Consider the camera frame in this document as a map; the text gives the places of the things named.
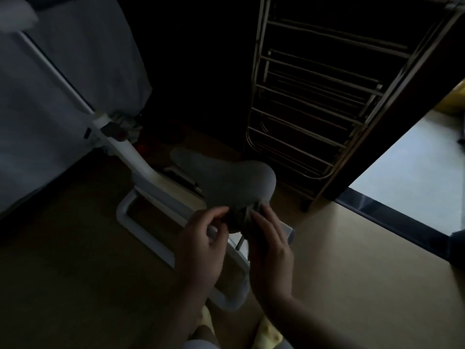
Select person's left hand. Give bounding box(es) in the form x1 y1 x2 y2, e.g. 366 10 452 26
174 206 230 292

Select person's right hand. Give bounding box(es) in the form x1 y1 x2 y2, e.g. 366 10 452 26
247 203 295 303

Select grey cleaning cloth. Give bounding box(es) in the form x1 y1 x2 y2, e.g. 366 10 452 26
227 199 271 251

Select grey bike saddle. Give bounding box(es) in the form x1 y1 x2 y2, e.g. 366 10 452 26
170 147 278 215

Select white exercise bike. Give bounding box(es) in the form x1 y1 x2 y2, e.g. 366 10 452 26
0 0 295 312

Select person's right forearm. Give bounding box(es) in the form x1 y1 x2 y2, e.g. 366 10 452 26
261 292 364 349

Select person's white shorts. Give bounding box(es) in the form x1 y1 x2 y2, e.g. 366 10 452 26
183 337 293 349

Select pale yellow slipper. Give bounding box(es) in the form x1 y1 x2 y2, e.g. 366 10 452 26
198 305 219 340
253 317 285 349

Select dark stone door threshold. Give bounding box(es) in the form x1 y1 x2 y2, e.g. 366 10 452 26
336 188 465 268

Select metal drying rack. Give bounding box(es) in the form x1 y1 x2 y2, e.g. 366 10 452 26
246 0 465 182

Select white hanging sheet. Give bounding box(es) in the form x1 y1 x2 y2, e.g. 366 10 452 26
0 0 153 219

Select dark wooden door frame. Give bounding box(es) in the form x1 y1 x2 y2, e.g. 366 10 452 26
301 17 465 214

